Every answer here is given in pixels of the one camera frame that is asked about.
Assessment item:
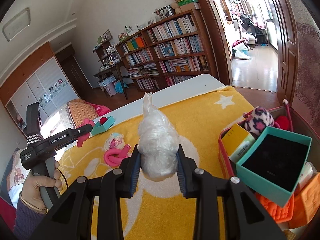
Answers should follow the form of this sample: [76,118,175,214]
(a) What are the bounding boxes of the large orange rubber cube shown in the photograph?
[255,192,295,224]

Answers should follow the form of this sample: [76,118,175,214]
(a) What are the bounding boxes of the teal gift box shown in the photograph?
[236,127,312,207]

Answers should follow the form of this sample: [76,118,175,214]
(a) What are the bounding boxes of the small orange rubber cube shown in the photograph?
[289,173,320,229]

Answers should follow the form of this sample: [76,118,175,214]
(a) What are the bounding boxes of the teal box lid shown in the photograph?
[91,116,115,136]

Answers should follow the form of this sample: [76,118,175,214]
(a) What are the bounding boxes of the red pompom ball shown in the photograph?
[99,117,107,125]

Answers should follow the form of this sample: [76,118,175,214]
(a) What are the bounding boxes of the yellow white carton box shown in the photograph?
[221,124,255,163]

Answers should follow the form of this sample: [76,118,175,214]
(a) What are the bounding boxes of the cream pink sock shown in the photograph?
[104,133,125,151]

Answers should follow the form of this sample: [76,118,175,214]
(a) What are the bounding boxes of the white red labelled cup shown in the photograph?
[297,161,317,191]

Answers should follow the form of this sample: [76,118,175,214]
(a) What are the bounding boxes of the pink leopard plush toy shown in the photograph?
[242,99,295,137]

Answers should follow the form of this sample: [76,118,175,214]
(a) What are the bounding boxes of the white plastic bag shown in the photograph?
[137,93,180,182]

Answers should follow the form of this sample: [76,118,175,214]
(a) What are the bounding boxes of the pink knotted foam tube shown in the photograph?
[76,118,95,147]

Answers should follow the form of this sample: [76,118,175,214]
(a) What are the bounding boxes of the left hand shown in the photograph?
[20,161,62,214]

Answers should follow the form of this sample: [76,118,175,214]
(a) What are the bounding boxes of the orange plaid pillow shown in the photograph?
[67,99,99,127]

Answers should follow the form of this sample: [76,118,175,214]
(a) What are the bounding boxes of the white wardrobe doors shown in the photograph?
[3,57,79,132]

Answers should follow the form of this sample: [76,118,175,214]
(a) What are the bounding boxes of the yellow duck pattern towel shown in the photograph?
[60,86,252,239]

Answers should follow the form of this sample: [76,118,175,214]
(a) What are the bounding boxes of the red tin storage box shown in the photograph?
[218,105,320,240]

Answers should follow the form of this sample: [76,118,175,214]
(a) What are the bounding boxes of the dark wooden desk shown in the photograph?
[93,61,130,100]

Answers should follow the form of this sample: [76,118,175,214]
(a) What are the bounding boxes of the patterned purple curtain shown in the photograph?
[289,0,319,133]

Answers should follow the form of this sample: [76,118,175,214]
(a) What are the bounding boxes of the ceiling light panel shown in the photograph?
[2,8,31,42]

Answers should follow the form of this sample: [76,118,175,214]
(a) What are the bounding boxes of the wooden bookshelf with books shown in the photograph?
[116,9,218,92]

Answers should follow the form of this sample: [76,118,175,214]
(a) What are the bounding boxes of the brown wooden door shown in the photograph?
[269,0,298,104]

